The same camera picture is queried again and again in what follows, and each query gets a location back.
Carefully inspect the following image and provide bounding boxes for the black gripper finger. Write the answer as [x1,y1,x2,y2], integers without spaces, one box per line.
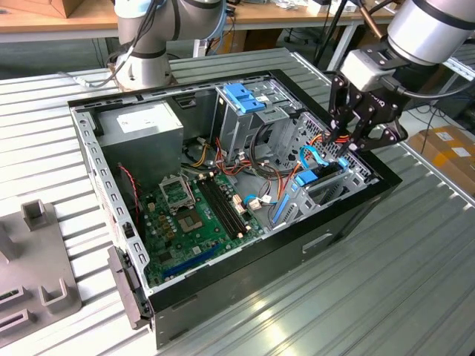
[339,110,410,154]
[321,71,364,148]

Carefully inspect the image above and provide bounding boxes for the red yellow power wire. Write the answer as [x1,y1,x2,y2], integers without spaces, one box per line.
[310,132,352,146]

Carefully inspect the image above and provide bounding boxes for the blue data wire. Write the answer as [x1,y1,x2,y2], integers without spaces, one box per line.
[244,145,330,208]

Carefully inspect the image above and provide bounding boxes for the grey metal disk bay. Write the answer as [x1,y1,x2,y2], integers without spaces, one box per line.
[267,157,380,230]

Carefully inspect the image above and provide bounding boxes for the labelled cardboard box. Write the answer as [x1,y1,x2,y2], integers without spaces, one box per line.
[407,125,475,197]

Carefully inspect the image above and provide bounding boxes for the black tripod stand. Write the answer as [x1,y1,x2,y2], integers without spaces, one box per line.
[313,0,352,71]

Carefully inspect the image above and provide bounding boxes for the blue plastic drive latch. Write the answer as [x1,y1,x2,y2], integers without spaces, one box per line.
[223,83,266,115]

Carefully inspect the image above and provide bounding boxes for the grey metal drive cage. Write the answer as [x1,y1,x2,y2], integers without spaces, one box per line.
[210,78,304,166]

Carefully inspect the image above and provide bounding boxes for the small plain cardboard box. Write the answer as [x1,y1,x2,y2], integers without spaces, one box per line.
[217,30,249,56]

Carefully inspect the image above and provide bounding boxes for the black RAM slot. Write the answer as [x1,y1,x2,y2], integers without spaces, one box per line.
[206,176,246,238]
[210,175,249,237]
[197,177,238,240]
[201,177,241,240]

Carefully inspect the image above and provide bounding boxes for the black open PC case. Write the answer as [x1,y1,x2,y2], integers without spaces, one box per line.
[66,68,404,349]

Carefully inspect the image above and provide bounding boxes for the CPU socket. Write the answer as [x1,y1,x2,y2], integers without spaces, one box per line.
[177,208,204,235]

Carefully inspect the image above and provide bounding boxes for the green motherboard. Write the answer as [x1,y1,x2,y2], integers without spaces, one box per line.
[142,170,266,289]

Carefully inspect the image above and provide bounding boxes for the grey power supply box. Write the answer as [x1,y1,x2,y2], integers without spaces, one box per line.
[94,100,186,194]

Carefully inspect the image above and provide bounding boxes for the blue expansion slot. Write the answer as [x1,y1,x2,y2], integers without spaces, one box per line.
[162,243,220,280]

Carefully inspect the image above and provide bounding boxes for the grey case front panel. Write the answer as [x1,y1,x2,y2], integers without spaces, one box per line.
[106,244,154,331]

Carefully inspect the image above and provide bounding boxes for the brown wooden box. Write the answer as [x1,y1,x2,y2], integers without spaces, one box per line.
[18,0,87,19]

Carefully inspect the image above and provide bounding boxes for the long wooden desk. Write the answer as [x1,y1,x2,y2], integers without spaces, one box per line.
[0,0,452,44]

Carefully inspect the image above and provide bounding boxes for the grey parts rack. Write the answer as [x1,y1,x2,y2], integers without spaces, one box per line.
[0,198,83,339]

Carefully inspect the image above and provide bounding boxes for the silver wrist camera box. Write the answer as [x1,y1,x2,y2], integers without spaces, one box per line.
[339,49,389,93]

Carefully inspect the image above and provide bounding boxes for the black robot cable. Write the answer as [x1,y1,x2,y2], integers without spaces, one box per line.
[381,73,475,100]
[57,0,159,89]

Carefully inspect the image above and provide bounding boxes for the thin orange red wires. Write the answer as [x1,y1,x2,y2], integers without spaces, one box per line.
[276,162,304,200]

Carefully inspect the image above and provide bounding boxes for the thick black cable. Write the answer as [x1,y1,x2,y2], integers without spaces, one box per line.
[249,121,282,182]

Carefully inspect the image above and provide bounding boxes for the aluminium slat frame table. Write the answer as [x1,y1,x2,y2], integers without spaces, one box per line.
[441,43,475,82]

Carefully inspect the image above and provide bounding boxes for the red orange wire bundle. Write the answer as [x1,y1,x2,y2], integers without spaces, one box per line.
[213,136,261,179]

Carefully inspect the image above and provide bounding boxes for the yellow black wire bundle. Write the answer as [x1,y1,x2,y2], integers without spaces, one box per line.
[183,136,209,168]

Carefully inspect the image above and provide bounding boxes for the metal socket cover frame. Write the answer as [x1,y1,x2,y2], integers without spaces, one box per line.
[158,174,197,215]

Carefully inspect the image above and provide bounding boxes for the red black twisted wire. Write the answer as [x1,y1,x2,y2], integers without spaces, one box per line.
[117,165,143,228]

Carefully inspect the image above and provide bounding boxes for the brown square base plate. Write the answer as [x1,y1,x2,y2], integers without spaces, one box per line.
[107,62,176,93]

